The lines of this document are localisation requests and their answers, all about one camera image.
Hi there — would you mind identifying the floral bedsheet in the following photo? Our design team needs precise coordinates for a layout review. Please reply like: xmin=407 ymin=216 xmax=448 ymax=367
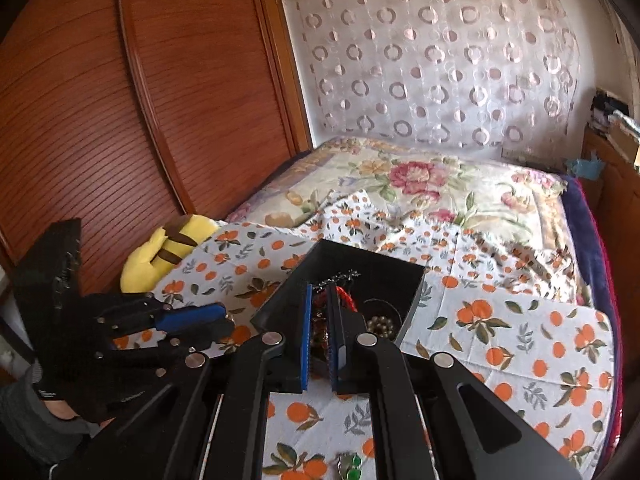
xmin=225 ymin=136 xmax=568 ymax=261

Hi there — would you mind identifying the circle patterned sheer curtain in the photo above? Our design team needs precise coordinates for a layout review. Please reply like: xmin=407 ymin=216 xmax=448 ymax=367
xmin=282 ymin=0 xmax=581 ymax=151

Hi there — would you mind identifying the brown wooden wardrobe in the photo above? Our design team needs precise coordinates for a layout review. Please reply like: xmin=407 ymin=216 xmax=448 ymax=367
xmin=0 ymin=0 xmax=315 ymax=376

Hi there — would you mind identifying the green gem silver brooch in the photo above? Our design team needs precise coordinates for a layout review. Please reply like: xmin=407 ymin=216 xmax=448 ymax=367
xmin=334 ymin=452 xmax=364 ymax=480

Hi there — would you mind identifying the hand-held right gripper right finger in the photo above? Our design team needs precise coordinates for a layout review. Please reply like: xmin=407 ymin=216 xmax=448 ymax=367
xmin=327 ymin=284 xmax=583 ymax=480

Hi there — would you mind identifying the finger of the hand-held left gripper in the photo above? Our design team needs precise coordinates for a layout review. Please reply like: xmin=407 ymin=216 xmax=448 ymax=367
xmin=97 ymin=294 xmax=231 ymax=335
xmin=100 ymin=324 xmax=237 ymax=363

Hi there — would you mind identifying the person's left forearm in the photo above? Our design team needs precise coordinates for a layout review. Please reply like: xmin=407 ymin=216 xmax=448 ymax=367
xmin=0 ymin=367 xmax=101 ymax=466

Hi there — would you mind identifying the red bracelet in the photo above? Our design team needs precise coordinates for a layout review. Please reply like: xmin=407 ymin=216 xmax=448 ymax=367
xmin=335 ymin=284 xmax=359 ymax=314

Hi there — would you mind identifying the cardboard box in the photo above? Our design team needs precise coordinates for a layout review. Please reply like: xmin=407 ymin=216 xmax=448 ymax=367
xmin=607 ymin=120 xmax=640 ymax=168

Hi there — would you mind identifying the light blue bag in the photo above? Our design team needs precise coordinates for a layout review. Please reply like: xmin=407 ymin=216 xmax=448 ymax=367
xmin=565 ymin=150 xmax=603 ymax=181

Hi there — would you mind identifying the orange fruit print cloth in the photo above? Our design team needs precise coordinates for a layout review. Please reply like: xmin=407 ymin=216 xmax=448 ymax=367
xmin=112 ymin=187 xmax=618 ymax=480

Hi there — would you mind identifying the black jewelry box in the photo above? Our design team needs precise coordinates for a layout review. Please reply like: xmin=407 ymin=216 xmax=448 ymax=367
xmin=250 ymin=239 xmax=427 ymax=348

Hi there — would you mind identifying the pile of clothes and papers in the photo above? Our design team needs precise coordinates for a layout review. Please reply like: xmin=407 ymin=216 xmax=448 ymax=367
xmin=589 ymin=89 xmax=640 ymax=133

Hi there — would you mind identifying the cream pearl bead bracelet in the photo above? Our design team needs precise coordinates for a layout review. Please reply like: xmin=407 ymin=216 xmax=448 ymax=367
xmin=365 ymin=312 xmax=397 ymax=342

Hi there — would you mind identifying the yellow plush toy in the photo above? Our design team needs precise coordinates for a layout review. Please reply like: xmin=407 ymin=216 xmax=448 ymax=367
xmin=121 ymin=214 xmax=218 ymax=293

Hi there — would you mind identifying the dark blue blanket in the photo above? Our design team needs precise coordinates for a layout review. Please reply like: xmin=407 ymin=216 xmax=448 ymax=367
xmin=560 ymin=172 xmax=623 ymax=461

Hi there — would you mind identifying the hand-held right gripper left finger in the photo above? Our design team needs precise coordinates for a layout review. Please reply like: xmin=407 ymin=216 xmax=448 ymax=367
xmin=50 ymin=284 xmax=314 ymax=480

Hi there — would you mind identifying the person's left hand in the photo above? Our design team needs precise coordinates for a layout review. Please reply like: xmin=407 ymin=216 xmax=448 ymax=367
xmin=30 ymin=360 xmax=121 ymax=426

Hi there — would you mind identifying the brown wooden bead bracelet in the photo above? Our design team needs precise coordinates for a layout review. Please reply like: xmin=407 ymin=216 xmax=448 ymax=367
xmin=311 ymin=300 xmax=332 ymax=378

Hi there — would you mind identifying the silver chain necklace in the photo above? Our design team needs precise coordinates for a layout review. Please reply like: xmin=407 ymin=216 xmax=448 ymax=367
xmin=312 ymin=270 xmax=362 ymax=292

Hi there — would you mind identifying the brown wooden cabinet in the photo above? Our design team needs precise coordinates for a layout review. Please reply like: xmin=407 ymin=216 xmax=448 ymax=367
xmin=580 ymin=127 xmax=640 ymax=321

